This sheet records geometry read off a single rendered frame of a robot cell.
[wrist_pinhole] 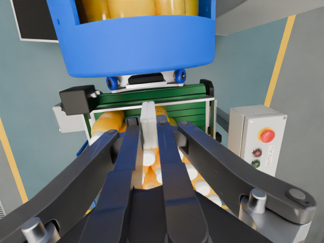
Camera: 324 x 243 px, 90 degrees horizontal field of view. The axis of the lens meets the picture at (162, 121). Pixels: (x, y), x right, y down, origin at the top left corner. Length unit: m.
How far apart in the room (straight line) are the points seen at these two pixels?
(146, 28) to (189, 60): 0.07
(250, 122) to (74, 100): 0.46
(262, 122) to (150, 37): 0.35
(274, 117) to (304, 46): 1.54
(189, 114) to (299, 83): 1.56
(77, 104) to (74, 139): 1.29
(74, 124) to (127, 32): 0.53
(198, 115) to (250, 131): 0.21
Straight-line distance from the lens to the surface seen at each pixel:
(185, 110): 0.60
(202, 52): 0.27
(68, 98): 0.51
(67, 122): 0.71
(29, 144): 2.01
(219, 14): 0.98
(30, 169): 2.17
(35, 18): 1.52
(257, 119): 0.46
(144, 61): 0.22
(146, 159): 0.42
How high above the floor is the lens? 1.45
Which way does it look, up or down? 68 degrees down
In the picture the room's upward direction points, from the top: 168 degrees clockwise
